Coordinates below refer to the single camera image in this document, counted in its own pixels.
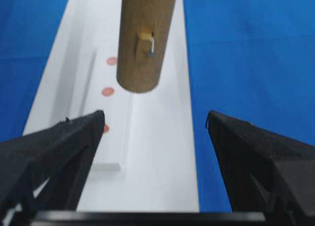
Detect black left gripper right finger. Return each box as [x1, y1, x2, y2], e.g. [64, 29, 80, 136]
[206, 111, 315, 226]

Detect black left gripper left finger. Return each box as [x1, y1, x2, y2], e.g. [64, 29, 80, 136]
[0, 110, 105, 226]

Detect wooden mallet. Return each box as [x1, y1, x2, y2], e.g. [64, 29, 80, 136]
[116, 0, 176, 93]

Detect small white raised block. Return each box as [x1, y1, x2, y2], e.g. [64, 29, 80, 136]
[50, 40, 132, 171]

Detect large white foam board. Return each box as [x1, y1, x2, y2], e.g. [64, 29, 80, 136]
[24, 0, 199, 212]

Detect blue table cloth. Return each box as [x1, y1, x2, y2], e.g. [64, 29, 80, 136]
[0, 0, 315, 212]

